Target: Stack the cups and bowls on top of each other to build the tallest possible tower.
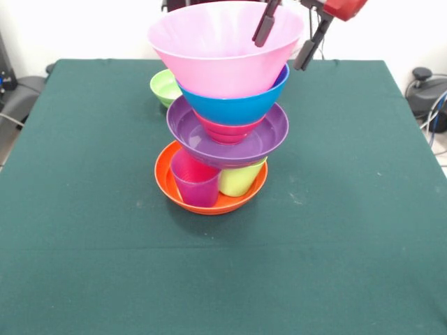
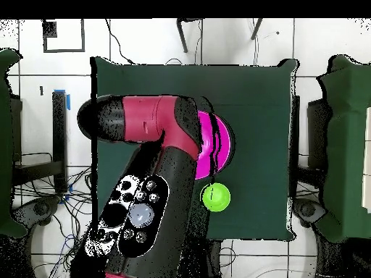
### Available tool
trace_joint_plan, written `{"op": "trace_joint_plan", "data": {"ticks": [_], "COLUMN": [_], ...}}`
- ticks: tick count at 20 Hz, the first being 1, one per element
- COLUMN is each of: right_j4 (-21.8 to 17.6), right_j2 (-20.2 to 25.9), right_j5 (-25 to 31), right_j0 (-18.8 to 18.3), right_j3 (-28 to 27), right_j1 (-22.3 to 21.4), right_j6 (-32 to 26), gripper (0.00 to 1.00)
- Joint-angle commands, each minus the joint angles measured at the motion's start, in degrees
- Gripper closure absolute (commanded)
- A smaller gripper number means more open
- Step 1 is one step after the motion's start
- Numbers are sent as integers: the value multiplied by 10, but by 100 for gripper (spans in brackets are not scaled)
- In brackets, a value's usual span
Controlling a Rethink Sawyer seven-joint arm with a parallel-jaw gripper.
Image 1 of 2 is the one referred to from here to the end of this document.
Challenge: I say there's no purple bowl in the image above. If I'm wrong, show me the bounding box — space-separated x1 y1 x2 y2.
166 96 290 170

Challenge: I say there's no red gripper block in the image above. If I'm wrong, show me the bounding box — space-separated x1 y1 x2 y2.
251 0 369 72

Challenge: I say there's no black stand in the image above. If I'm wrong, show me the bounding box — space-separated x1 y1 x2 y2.
0 31 18 105

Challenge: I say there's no large pink bowl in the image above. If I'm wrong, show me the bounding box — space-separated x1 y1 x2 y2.
147 1 305 100

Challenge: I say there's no green cup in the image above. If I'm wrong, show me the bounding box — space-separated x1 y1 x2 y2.
219 156 269 197

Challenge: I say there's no orange bowl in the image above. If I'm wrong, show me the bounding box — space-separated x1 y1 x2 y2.
154 140 269 216

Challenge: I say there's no small magenta bowl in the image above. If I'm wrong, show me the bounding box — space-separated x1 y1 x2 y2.
191 110 265 146

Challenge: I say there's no dark green table cloth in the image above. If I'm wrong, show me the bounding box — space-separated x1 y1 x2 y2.
0 58 447 335

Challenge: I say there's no tangle of cables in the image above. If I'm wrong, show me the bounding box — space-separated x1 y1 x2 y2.
418 89 447 154

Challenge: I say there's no purple cup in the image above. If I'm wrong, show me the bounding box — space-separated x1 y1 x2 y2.
170 149 221 208

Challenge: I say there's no green bowl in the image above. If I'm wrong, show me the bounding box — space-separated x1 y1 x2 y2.
149 68 184 109

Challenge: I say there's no large blue bowl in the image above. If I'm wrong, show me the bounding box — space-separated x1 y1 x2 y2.
175 64 291 126

